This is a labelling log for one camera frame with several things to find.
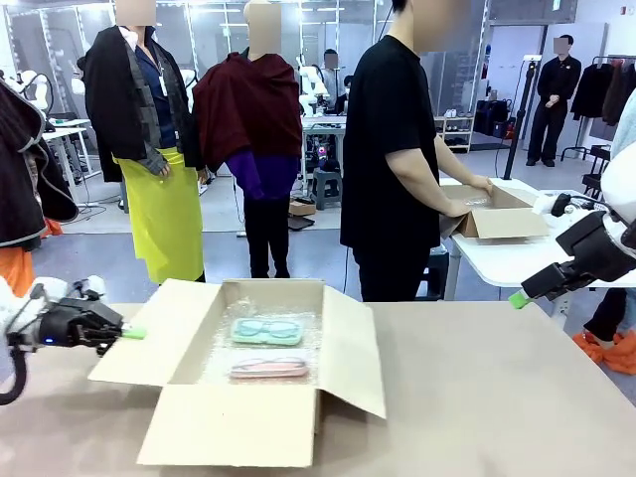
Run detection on white shoe shelf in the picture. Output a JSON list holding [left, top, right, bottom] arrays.
[[433, 107, 476, 153]]

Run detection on black tripod stand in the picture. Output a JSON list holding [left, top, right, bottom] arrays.
[[502, 55, 543, 181]]

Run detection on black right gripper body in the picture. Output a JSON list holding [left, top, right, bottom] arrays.
[[555, 211, 636, 288]]

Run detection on person's right forearm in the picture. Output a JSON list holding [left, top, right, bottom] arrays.
[[385, 147, 448, 216]]

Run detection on large cardboard box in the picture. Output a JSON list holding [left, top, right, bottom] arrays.
[[87, 277, 389, 469]]

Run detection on clothes rack with garments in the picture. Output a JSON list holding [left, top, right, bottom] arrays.
[[559, 53, 636, 161]]

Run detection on person in black T-shirt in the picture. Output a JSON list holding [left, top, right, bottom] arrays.
[[339, 0, 494, 303]]

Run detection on standing person all black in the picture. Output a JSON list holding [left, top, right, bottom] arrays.
[[525, 34, 582, 168]]

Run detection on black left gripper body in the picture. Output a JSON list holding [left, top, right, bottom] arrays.
[[38, 297, 109, 350]]

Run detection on mint green glasses case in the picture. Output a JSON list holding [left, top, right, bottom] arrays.
[[230, 317, 305, 348]]

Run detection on black plastic stool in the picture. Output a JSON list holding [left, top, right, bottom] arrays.
[[418, 246, 451, 302]]

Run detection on black trousered legs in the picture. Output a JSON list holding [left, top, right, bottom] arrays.
[[583, 286, 630, 345]]

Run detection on mannequin with yellow apron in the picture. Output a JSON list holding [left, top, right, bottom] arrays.
[[82, 0, 210, 285]]

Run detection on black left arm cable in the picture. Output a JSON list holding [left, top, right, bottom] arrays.
[[0, 341, 30, 406]]

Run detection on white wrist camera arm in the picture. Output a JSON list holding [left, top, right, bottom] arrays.
[[28, 274, 107, 303], [533, 192, 606, 219]]

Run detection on mannequin with maroon shawl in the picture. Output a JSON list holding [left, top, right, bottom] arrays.
[[191, 0, 304, 279]]

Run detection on pink-framed glasses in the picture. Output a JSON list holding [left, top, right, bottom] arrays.
[[233, 356, 305, 373]]

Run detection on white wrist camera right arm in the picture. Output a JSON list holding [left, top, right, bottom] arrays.
[[533, 192, 606, 219]]

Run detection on background person grey top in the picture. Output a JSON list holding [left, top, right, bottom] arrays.
[[320, 48, 345, 116]]

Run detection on white background work table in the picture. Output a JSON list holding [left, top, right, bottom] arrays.
[[45, 116, 91, 183]]

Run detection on clear bubble wrap sheet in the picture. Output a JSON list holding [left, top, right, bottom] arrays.
[[197, 296, 323, 387]]

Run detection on person's left forearm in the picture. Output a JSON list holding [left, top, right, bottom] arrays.
[[433, 134, 476, 193]]

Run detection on person's right hand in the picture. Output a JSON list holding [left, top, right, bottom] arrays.
[[440, 197, 472, 219]]

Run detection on person's left hand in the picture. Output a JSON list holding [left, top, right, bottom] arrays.
[[469, 174, 495, 201]]

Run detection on dark-framed glasses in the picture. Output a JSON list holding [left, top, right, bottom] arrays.
[[237, 320, 299, 340]]

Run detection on small cardboard box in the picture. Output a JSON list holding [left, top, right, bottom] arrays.
[[438, 182, 552, 241]]

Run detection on orange cloth pile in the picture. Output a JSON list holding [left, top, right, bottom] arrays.
[[572, 330, 636, 377]]

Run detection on grey plastic stool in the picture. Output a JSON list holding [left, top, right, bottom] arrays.
[[309, 167, 345, 211]]

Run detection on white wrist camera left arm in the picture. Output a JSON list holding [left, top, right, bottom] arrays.
[[28, 274, 107, 303]]

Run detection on pink glasses case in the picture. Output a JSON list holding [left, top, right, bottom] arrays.
[[229, 354, 310, 382]]

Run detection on white side table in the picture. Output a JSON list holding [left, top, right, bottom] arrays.
[[438, 187, 636, 319]]

